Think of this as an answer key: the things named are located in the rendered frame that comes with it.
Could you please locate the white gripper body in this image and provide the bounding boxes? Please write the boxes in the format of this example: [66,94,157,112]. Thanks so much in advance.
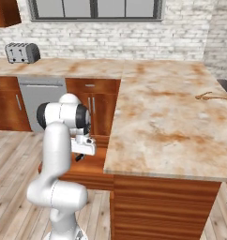
[70,139,97,157]

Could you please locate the open wooden drawer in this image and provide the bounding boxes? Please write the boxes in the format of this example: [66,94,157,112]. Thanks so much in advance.
[38,134,115,191]

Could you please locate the wooden drawer front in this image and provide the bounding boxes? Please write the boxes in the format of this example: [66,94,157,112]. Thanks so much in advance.
[0,76,22,93]
[65,77,122,95]

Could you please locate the grey dishwasher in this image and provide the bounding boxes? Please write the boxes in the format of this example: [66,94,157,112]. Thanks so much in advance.
[17,76,68,133]

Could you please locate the wooden island cabinet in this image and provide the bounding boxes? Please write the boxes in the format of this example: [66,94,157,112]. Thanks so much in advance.
[109,173,222,240]

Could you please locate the silver toaster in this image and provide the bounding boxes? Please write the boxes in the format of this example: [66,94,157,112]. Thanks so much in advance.
[4,42,42,65]

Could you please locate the dark framed window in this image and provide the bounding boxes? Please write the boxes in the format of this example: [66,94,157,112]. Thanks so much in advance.
[26,0,165,23]

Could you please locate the wooden wall cupboard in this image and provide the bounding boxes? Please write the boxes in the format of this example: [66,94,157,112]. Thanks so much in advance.
[0,0,23,29]

